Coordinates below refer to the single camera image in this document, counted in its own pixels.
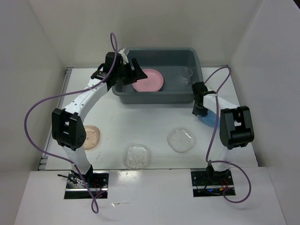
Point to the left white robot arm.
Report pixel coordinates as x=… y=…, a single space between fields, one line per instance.
x=67 y=123

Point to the grey plastic bin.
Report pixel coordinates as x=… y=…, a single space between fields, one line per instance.
x=170 y=75

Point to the amber glass square plate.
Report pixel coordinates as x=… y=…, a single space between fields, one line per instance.
x=93 y=137

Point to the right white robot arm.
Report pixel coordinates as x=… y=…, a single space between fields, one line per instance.
x=233 y=123

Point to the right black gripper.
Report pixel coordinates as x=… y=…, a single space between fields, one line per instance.
x=196 y=111

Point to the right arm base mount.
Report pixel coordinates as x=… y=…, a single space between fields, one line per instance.
x=212 y=184

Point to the clear glass square plate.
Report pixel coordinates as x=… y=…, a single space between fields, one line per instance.
x=136 y=157

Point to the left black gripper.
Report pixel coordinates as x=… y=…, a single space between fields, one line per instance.
x=137 y=74

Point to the clear textured glass plate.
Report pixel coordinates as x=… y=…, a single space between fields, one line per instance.
x=181 y=140

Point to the clear glass cup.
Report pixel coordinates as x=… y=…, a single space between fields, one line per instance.
x=185 y=75

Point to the pink plastic plate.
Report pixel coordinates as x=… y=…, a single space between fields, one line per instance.
x=153 y=83

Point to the blue plastic plate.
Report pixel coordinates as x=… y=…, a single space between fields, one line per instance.
x=209 y=119

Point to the metal table edge rail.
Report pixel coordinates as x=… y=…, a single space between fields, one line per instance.
x=58 y=118

